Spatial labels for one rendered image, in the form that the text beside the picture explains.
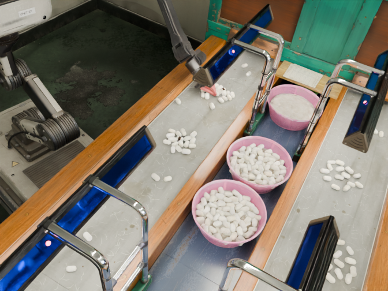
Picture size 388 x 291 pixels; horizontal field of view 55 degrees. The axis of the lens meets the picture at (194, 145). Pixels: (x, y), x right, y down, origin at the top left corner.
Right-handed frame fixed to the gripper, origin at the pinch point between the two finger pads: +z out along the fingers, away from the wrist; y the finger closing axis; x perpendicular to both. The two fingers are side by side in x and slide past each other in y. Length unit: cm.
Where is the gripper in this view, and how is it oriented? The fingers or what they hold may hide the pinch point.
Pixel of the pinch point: (215, 94)
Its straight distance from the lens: 180.1
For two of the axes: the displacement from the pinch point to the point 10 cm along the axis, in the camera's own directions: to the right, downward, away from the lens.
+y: 5.0, -6.0, 6.2
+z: 6.1, 7.5, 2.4
